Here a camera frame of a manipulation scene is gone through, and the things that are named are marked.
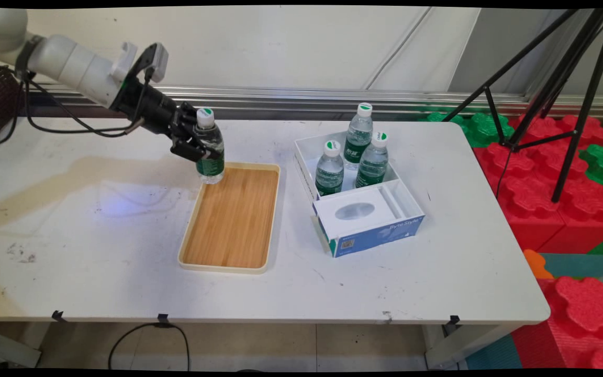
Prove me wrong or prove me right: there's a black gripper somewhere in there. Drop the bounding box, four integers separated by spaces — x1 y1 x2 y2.
109 77 225 162

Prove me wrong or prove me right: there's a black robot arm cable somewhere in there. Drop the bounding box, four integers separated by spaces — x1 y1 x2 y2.
0 62 148 149

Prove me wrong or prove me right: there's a large red foam block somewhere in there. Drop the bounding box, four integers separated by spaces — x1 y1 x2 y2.
471 141 603 253

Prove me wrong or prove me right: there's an orange foam piece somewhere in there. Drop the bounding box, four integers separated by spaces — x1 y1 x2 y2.
522 249 554 280

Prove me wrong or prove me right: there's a black cable under table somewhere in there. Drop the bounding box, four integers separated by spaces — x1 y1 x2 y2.
107 323 191 372

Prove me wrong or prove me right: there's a wooden tray with cream rim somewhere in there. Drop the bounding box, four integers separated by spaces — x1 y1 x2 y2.
177 161 281 274

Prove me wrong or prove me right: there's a teal foam mat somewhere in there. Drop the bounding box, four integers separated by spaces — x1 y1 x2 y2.
539 252 603 279

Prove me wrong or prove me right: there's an aluminium wall rail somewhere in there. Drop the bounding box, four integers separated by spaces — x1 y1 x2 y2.
18 85 603 121

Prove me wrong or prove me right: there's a black tripod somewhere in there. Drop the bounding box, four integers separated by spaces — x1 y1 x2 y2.
442 8 603 204

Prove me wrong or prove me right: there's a white table leg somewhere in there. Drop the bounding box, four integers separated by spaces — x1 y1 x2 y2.
423 323 518 371
0 327 42 369

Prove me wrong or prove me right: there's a white carton with blue side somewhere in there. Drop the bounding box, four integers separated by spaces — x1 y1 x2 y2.
293 130 426 258

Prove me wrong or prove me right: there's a green label water bottle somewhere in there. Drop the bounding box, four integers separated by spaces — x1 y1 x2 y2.
343 103 374 170
315 140 345 197
195 107 226 185
355 131 389 189

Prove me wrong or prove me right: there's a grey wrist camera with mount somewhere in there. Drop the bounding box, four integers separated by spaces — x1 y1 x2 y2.
110 41 170 84

